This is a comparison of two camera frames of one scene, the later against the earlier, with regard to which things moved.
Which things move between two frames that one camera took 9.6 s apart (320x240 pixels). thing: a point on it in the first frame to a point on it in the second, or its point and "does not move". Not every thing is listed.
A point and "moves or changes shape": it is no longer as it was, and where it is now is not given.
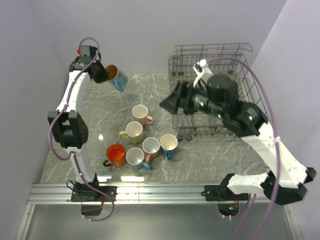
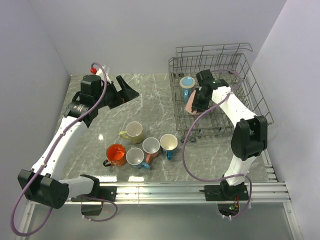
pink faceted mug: (139, 113) moves or changes shape
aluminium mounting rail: (46, 194) does not move
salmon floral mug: (151, 146) does not move
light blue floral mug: (135, 157) does not move
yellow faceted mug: (134, 131) does not move
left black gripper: (103, 77) to (126, 93)
